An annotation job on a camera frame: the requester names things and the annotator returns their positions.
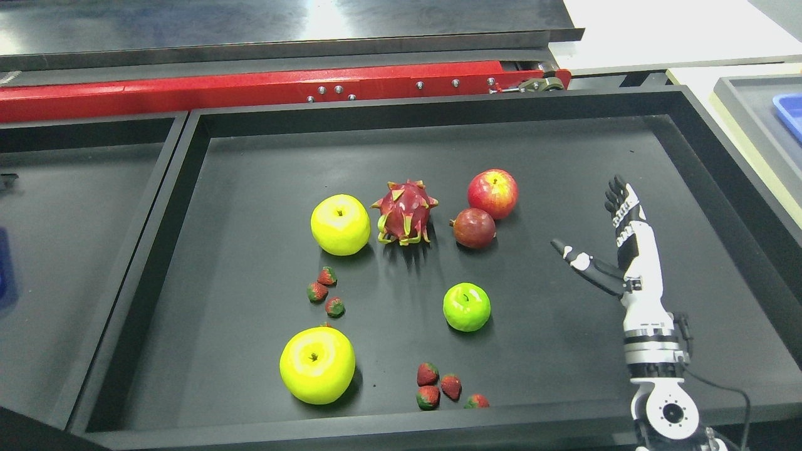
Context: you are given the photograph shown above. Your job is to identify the red apple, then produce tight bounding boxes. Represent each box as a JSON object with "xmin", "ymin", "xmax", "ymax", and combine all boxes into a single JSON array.
[{"xmin": 467, "ymin": 168, "xmax": 519, "ymax": 220}]

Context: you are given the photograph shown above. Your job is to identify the strawberry bottom right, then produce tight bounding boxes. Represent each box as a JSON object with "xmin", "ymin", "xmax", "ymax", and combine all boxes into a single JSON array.
[{"xmin": 464, "ymin": 393, "xmax": 490, "ymax": 409}]

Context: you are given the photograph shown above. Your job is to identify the strawberry right of group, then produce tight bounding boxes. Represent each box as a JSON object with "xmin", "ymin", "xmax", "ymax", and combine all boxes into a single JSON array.
[{"xmin": 325, "ymin": 296, "xmax": 346, "ymax": 319}]

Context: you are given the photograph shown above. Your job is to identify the strawberry bottom upper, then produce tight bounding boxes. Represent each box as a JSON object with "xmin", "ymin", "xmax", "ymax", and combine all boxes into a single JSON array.
[{"xmin": 416, "ymin": 361, "xmax": 439, "ymax": 387}]

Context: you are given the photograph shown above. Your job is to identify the green apple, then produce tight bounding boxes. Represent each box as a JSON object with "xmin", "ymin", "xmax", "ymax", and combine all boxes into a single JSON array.
[{"xmin": 443, "ymin": 283, "xmax": 492, "ymax": 332}]

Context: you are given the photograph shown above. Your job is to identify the upper yellow apple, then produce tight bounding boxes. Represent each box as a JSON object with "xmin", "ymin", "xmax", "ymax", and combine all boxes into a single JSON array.
[{"xmin": 310, "ymin": 194, "xmax": 372, "ymax": 256}]

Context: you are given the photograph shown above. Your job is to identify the strawberry bottom lower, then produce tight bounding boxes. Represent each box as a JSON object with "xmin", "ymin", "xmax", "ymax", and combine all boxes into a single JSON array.
[{"xmin": 416, "ymin": 385, "xmax": 440, "ymax": 411}]

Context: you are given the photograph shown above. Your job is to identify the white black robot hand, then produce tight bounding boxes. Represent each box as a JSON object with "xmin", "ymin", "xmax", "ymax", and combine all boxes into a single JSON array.
[{"xmin": 551, "ymin": 175, "xmax": 674, "ymax": 332}]

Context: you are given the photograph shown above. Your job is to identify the dark red pomegranate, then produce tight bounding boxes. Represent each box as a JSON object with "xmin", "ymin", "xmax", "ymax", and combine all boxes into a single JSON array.
[{"xmin": 449, "ymin": 207, "xmax": 496, "ymax": 249}]

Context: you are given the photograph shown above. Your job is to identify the red conveyor frame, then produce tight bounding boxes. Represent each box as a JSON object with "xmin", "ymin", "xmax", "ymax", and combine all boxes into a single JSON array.
[{"xmin": 1, "ymin": 61, "xmax": 573, "ymax": 123}]

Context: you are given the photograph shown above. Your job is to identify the strawberry upper left group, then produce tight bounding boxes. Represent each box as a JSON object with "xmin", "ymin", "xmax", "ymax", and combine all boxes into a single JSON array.
[{"xmin": 317, "ymin": 266, "xmax": 338, "ymax": 286}]

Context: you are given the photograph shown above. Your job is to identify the blue plastic tray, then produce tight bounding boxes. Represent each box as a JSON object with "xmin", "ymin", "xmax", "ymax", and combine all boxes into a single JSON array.
[{"xmin": 771, "ymin": 93, "xmax": 802, "ymax": 143}]

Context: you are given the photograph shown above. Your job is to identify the left black shelf tray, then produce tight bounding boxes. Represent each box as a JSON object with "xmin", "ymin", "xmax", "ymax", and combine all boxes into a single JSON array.
[{"xmin": 1, "ymin": 112, "xmax": 188, "ymax": 428}]

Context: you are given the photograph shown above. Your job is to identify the lower yellow apple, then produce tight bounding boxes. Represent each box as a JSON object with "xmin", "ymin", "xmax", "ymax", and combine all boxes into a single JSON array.
[{"xmin": 279, "ymin": 326, "xmax": 356, "ymax": 405}]

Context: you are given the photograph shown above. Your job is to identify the yellow apple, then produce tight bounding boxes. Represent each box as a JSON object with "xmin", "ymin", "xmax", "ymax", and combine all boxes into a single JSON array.
[
  {"xmin": 279, "ymin": 326, "xmax": 356, "ymax": 405},
  {"xmin": 310, "ymin": 194, "xmax": 372, "ymax": 256}
]

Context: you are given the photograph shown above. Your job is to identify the black shelf tray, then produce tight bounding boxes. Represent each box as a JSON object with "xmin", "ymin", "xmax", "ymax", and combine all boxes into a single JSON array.
[
  {"xmin": 68, "ymin": 86, "xmax": 800, "ymax": 449},
  {"xmin": 1, "ymin": 112, "xmax": 188, "ymax": 428}
]

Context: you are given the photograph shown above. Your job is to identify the strawberry bottom middle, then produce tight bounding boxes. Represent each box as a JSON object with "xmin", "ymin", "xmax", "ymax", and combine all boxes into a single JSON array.
[{"xmin": 439, "ymin": 373, "xmax": 463, "ymax": 402}]

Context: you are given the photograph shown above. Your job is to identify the pink dragon fruit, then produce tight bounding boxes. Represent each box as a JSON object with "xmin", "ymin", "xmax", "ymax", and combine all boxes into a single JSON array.
[{"xmin": 370, "ymin": 180, "xmax": 439, "ymax": 246}]

